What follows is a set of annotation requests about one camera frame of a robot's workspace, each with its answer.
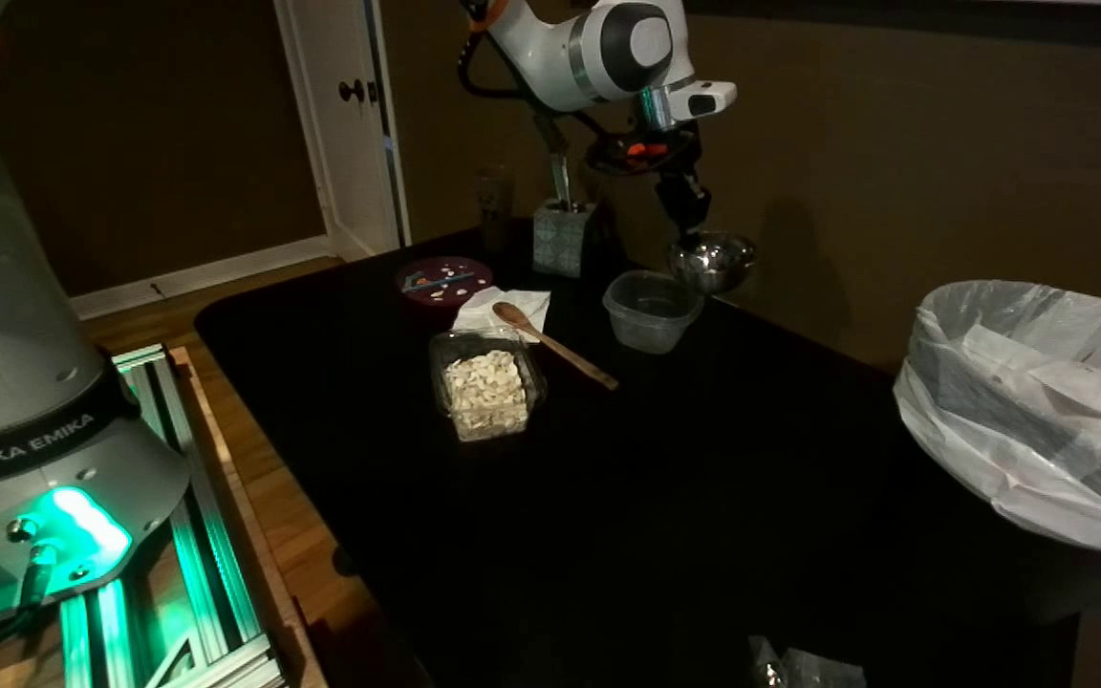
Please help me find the thin stand pole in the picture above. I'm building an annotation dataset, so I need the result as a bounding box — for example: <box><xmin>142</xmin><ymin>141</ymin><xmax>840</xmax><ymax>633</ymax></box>
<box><xmin>544</xmin><ymin>108</ymin><xmax>579</xmax><ymax>205</ymax></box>

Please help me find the grey stand base block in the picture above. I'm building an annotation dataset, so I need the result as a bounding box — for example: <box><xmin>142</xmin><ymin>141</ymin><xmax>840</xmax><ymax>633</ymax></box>
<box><xmin>529</xmin><ymin>194</ymin><xmax>608</xmax><ymax>284</ymax></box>

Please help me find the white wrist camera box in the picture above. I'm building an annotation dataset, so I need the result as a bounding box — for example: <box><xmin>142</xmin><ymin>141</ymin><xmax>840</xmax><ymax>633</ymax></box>
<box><xmin>635</xmin><ymin>74</ymin><xmax>742</xmax><ymax>132</ymax></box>

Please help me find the pumpkin seeds pile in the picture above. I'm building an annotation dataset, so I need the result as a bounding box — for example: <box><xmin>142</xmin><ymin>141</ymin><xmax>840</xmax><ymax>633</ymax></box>
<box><xmin>439</xmin><ymin>348</ymin><xmax>534</xmax><ymax>448</ymax></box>

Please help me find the maroon round plate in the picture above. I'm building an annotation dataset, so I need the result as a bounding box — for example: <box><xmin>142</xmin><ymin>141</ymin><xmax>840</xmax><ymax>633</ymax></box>
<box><xmin>394</xmin><ymin>254</ymin><xmax>497</xmax><ymax>315</ymax></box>

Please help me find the bin with white liner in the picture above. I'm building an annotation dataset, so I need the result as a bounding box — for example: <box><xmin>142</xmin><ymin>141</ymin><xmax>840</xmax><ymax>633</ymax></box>
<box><xmin>890</xmin><ymin>274</ymin><xmax>1101</xmax><ymax>572</ymax></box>

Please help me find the clear rounded plastic container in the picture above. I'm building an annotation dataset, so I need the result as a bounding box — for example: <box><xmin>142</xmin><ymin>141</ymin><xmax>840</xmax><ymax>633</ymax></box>
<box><xmin>598</xmin><ymin>264</ymin><xmax>708</xmax><ymax>358</ymax></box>

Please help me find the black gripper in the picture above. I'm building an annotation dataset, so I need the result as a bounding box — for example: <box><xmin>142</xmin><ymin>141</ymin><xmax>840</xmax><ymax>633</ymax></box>
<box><xmin>587</xmin><ymin>120</ymin><xmax>720</xmax><ymax>245</ymax></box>

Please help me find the white paper napkin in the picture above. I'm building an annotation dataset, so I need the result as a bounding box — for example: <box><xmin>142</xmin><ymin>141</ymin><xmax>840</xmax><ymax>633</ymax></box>
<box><xmin>448</xmin><ymin>284</ymin><xmax>555</xmax><ymax>348</ymax></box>

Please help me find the aluminium profile frame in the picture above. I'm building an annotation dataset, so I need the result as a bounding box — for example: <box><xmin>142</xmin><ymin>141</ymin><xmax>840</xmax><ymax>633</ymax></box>
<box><xmin>0</xmin><ymin>339</ymin><xmax>290</xmax><ymax>688</ymax></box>

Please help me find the shiny metal bowl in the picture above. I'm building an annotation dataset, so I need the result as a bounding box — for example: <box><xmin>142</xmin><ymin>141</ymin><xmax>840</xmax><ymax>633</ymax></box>
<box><xmin>673</xmin><ymin>231</ymin><xmax>760</xmax><ymax>299</ymax></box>

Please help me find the wooden board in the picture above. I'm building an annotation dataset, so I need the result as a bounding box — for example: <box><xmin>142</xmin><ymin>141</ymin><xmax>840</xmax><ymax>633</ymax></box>
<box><xmin>166</xmin><ymin>339</ymin><xmax>332</xmax><ymax>688</ymax></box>

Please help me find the black trash bin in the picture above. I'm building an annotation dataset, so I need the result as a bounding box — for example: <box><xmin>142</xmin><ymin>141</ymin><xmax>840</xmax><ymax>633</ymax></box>
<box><xmin>858</xmin><ymin>417</ymin><xmax>1101</xmax><ymax>688</ymax></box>

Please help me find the wooden spoon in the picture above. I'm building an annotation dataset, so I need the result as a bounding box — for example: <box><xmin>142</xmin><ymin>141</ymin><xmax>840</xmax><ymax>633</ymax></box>
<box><xmin>490</xmin><ymin>299</ymin><xmax>624</xmax><ymax>396</ymax></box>

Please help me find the white door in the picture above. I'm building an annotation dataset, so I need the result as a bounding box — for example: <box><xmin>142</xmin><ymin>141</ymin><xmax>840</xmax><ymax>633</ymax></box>
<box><xmin>272</xmin><ymin>0</ymin><xmax>417</xmax><ymax>264</ymax></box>

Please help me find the clear rectangular seed container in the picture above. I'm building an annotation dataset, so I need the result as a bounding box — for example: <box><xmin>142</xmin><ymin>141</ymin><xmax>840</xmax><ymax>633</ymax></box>
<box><xmin>425</xmin><ymin>329</ymin><xmax>551</xmax><ymax>452</ymax></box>

